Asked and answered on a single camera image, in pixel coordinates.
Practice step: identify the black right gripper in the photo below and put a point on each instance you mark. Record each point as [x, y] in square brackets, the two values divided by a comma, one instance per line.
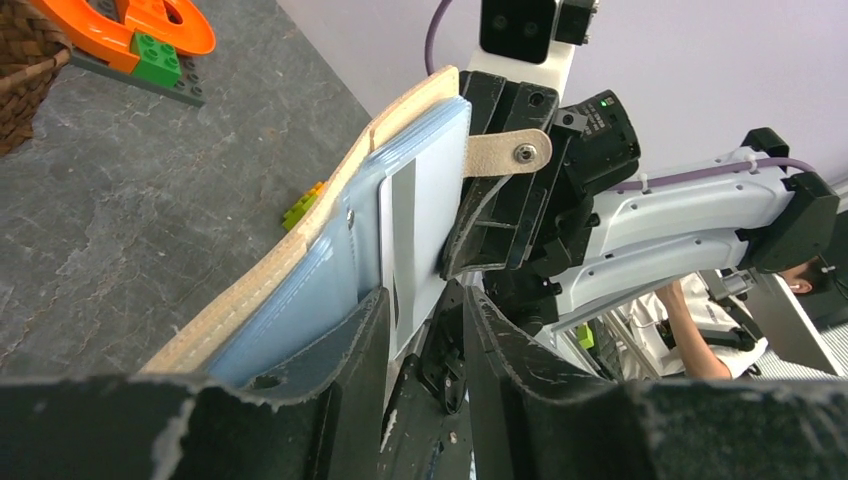
[595, 147]

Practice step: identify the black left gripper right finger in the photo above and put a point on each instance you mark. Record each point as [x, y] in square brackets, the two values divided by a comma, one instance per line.
[536, 416]

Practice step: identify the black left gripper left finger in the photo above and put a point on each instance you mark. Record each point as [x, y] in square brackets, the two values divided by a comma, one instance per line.
[319, 416]

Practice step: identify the white magnetic stripe card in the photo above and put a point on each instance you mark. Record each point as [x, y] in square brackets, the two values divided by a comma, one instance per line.
[418, 201]

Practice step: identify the beige leather card holder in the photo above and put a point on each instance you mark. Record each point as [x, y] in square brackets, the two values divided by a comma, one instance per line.
[318, 273]

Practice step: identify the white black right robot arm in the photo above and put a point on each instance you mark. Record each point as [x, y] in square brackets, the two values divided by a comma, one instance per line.
[752, 208]

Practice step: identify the person in white shirt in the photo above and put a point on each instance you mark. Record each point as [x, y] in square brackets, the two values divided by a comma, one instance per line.
[685, 332]

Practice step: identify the lime green toy brick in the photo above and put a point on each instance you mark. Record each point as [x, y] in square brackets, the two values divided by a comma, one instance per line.
[298, 210]

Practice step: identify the brown woven divided basket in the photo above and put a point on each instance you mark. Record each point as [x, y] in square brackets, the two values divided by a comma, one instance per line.
[33, 51]

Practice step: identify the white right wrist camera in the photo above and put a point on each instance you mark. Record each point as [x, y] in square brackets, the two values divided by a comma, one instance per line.
[532, 41]

